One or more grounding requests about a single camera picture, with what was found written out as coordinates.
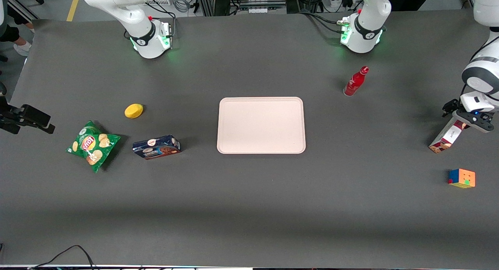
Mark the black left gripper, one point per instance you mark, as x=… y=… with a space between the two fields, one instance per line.
x=451 y=105

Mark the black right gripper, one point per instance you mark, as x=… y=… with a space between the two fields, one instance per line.
x=11 y=116

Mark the red cookie box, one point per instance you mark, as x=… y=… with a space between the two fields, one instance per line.
x=446 y=139

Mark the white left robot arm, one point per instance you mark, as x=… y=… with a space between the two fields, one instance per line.
x=362 y=39

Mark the blue cookie box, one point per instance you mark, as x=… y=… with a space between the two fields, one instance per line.
x=156 y=147

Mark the white rectangular tray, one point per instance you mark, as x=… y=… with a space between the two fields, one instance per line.
x=261 y=125

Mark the multicoloured puzzle cube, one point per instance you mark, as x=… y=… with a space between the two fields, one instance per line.
x=462 y=178

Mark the green chips bag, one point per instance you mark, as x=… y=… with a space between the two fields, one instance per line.
x=93 y=145

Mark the person leg black trousers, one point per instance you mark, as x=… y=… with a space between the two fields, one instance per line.
x=7 y=32

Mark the yellow lemon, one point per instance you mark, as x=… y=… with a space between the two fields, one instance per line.
x=133 y=111

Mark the red drink bottle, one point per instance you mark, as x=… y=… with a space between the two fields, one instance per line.
x=354 y=84

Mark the white power strip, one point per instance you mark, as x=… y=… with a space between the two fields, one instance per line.
x=258 y=10

